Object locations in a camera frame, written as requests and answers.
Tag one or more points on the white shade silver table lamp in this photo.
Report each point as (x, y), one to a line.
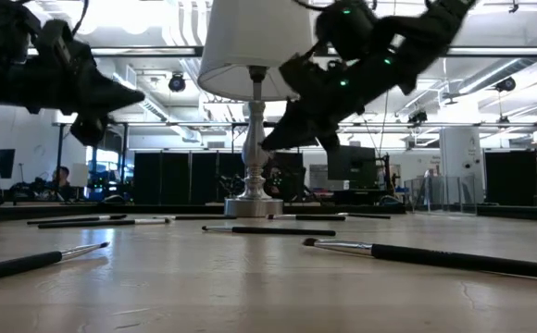
(254, 37)

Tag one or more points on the black horizontal frame bar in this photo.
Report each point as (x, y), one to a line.
(180, 124)

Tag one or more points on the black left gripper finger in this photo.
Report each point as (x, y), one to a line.
(111, 88)
(111, 107)

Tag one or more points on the person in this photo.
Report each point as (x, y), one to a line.
(62, 178)

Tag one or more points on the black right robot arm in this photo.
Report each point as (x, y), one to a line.
(426, 32)

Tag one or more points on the white pillar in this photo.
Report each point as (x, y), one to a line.
(460, 152)

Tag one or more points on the black ceiling camera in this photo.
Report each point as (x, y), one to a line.
(177, 83)
(506, 84)
(417, 116)

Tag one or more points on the black computer monitor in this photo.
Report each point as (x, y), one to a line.
(354, 168)

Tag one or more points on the black partition panels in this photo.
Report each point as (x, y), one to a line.
(509, 178)
(171, 178)

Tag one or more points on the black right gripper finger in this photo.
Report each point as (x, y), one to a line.
(301, 122)
(331, 139)

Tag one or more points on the overhead light bar black frame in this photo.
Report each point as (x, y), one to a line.
(148, 51)

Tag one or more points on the thin black pencil far left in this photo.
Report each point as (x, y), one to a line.
(65, 220)

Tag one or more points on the clear acrylic organizer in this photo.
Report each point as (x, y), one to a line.
(453, 194)

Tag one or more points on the white board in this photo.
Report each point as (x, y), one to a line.
(79, 175)

